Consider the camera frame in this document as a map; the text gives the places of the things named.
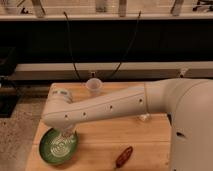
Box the brown red sausage toy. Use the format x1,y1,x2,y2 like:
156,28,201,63
115,146,133,168

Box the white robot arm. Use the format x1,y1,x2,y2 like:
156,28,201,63
42,78,213,171

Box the right black hanging cable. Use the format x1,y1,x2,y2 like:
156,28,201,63
103,10,142,81

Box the green ceramic bowl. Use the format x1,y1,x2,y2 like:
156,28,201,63
39,128,78,165

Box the black hanging cable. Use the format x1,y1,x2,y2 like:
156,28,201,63
62,11,82,82
103,10,142,81

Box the left black hanging cable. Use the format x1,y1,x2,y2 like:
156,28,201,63
62,11,82,82

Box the white plastic bottle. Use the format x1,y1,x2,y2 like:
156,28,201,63
138,113,151,122

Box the clear plastic cup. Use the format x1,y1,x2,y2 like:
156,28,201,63
85,78,102,95

